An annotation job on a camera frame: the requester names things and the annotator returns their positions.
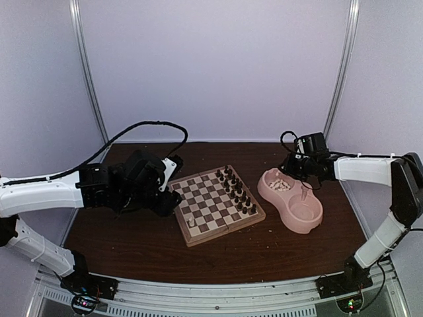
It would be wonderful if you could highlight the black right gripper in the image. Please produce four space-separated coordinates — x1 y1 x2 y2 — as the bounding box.
278 153 317 181

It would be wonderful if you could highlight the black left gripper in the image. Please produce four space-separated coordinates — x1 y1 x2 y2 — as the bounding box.
118 185 182 217

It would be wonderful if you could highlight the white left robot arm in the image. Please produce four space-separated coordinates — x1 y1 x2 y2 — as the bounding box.
1 150 183 293

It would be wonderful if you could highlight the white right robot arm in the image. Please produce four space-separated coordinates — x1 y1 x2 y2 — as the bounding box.
278 132 422 292

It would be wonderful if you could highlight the pile of white chess pieces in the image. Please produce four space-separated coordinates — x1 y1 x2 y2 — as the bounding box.
269 179 291 192

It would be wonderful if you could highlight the dark chess pieces row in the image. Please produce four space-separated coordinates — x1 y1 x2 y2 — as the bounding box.
211 166 258 221

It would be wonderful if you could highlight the wooden chess board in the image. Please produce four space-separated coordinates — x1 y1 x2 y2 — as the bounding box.
169 165 266 247

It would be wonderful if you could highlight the left circuit board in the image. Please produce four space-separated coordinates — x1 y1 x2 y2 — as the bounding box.
71 295 98 315

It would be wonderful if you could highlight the circuit board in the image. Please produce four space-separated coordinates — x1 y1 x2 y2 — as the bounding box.
336 295 364 314
71 295 98 315

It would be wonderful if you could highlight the right circuit board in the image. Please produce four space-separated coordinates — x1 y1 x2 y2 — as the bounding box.
336 295 364 314

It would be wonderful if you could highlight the pink double pet bowl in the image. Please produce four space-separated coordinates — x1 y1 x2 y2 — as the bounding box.
257 168 323 234

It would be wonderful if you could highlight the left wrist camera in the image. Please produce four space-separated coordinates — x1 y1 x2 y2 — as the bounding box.
158 155 184 192

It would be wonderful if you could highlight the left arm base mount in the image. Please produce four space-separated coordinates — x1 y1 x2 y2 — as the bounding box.
61 274 118 300

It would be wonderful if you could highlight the aluminium front rail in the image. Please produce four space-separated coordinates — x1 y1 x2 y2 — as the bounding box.
26 260 410 317

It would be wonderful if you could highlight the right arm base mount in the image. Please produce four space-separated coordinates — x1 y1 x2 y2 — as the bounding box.
315 273 373 299

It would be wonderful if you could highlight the right aluminium frame post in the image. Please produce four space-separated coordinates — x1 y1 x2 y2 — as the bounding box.
323 0 360 139

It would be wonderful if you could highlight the aluminium frame post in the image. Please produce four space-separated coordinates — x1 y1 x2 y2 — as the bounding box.
323 0 360 139
69 0 109 144

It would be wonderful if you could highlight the left aluminium frame post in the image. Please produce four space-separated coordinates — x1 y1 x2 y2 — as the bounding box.
69 0 109 144

